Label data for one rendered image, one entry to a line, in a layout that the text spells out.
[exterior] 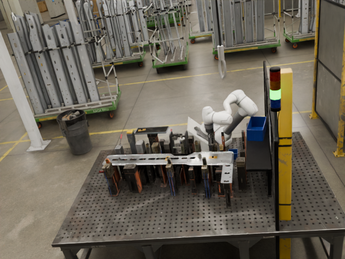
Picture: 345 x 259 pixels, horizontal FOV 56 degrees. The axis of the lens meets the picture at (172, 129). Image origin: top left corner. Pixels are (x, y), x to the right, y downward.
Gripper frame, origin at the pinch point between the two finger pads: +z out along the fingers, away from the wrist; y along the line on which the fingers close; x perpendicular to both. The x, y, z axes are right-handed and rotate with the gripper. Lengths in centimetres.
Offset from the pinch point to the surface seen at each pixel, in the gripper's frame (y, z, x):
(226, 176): -31.5, 13.2, -15.3
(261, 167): -23, 10, -46
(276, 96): -67, -76, -57
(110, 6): 713, -73, 369
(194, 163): -9.4, 13.1, 16.8
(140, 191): -18, 41, 76
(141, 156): 5, 13, 76
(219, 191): -22.9, 37.7, -6.5
